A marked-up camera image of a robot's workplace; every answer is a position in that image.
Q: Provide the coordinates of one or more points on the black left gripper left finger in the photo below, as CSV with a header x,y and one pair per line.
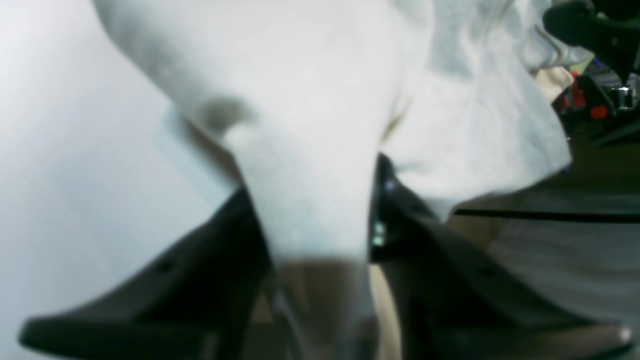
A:
x,y
193,302

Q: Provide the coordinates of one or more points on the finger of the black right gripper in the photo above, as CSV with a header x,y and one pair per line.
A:
x,y
607,28

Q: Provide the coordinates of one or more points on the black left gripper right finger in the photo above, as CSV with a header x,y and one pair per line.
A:
x,y
455,302

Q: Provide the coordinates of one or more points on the beige t-shirt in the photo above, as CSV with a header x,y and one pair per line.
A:
x,y
305,94

